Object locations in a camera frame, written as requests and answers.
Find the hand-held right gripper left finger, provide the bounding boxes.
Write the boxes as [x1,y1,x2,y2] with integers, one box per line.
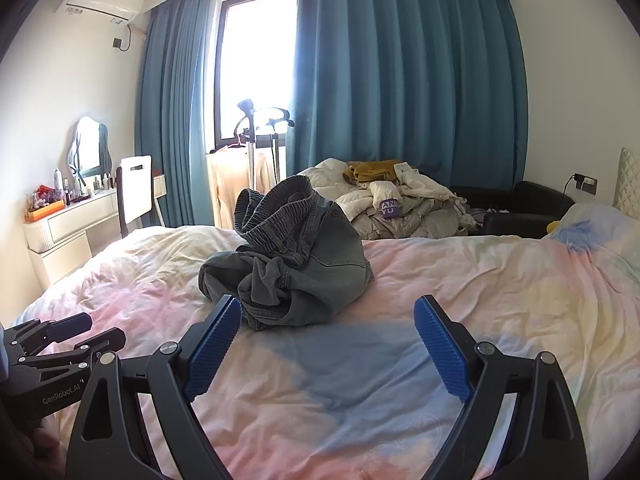
[65,294,243,480]

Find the dark-framed window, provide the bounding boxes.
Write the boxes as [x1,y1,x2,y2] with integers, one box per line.
[212,0,298,148]

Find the grey-blue denim pants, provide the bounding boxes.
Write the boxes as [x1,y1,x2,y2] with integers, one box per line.
[198,175,375,332]

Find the wide blue curtain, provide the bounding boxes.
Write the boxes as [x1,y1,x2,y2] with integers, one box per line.
[286,0,530,196]

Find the white chair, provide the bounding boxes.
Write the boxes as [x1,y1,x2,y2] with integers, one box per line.
[116,155,166,238]

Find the grey jacket with purple label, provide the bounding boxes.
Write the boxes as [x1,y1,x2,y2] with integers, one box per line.
[350,195,471,241]

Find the orange tray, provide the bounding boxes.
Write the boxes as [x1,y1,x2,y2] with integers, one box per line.
[25,185,67,223]

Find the grey wall socket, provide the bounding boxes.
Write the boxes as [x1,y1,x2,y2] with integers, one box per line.
[572,172,598,196]

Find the row of cosmetic bottles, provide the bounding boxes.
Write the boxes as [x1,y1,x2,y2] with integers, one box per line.
[52,166,118,206]

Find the white vanity table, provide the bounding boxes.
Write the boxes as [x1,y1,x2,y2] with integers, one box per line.
[24,175,168,291]

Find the mustard yellow garment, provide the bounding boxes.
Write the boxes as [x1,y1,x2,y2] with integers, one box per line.
[342,159,406,184]

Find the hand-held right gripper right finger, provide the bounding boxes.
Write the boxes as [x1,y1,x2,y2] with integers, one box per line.
[413,294,590,480]

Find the pastel tie-dye duvet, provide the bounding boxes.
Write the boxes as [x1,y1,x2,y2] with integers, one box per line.
[0,225,640,480]

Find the narrow blue curtain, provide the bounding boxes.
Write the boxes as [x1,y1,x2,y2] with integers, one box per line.
[134,0,223,228]

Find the white quilted mat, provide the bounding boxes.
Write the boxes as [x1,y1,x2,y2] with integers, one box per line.
[612,147,640,211]

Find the beige hanging garment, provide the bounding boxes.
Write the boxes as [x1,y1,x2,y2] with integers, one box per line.
[206,147,276,228]

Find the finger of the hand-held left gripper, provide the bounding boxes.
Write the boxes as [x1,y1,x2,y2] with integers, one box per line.
[2,312,93,356]
[10,327,127,376]

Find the white down jacket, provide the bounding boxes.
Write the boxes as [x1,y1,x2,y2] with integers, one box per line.
[298,157,458,221]

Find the black garment steamer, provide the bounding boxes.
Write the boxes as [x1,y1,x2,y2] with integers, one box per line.
[232,99,296,193]

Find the wavy vanity mirror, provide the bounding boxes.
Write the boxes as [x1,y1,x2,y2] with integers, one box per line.
[70,116,113,181]

